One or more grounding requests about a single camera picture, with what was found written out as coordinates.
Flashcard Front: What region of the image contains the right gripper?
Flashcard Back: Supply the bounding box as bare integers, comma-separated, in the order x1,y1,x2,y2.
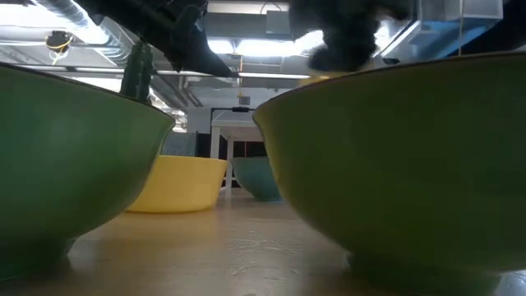
287,0,412,73

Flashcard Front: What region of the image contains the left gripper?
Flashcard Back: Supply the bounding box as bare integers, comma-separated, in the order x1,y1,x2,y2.
76,0,233,78

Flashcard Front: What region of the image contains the lime green floral mini bowl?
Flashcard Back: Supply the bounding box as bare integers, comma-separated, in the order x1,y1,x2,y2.
251,51,526,296

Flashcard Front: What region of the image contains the teal patterned mini bowl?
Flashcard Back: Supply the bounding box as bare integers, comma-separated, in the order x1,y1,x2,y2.
229,155,284,202

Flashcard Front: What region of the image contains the dark green floral mini bowl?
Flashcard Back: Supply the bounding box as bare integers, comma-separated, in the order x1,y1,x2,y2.
0,61,177,284

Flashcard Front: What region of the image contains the black pipe stand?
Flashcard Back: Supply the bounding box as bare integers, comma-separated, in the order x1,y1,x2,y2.
210,105,258,114

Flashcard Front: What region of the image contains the green cactus plant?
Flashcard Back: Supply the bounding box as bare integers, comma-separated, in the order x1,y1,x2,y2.
119,39,155,104

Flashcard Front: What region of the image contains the white perforated shelf rack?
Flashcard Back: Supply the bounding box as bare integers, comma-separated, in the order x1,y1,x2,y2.
210,109,266,194

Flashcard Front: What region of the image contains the long ceiling light bar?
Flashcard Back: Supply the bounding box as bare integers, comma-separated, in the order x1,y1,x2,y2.
0,63,311,81

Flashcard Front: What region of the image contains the grey ceiling equipment box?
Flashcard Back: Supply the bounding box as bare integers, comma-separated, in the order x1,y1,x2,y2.
265,10,293,36

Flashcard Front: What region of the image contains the grey draped cloth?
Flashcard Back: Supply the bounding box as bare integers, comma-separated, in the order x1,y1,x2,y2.
161,131,199,158

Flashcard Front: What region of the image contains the large white ceiling box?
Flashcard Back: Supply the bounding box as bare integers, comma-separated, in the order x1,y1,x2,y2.
380,0,505,59

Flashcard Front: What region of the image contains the ceiling fixture with yellow cable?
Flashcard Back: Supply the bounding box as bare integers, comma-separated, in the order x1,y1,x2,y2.
44,29,76,66

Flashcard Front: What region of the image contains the silver spiral duct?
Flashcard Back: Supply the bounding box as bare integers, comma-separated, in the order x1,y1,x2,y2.
36,0,136,67

